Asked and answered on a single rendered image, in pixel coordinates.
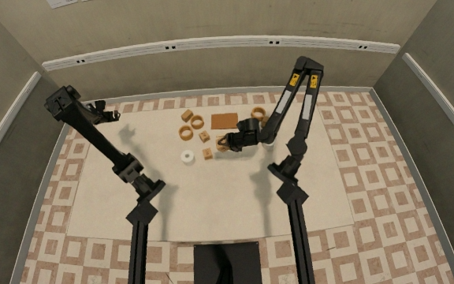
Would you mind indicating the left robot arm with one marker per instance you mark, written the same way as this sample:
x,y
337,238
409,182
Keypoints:
x,y
62,105

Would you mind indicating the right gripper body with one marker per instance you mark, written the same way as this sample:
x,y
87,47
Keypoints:
x,y
237,144

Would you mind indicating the white tape roll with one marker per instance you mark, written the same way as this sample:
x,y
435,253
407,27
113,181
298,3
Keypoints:
x,y
268,147
188,158

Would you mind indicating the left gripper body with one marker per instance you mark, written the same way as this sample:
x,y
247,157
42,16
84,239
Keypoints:
x,y
111,118

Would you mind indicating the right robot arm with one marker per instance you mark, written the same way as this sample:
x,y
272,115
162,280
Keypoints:
x,y
296,145

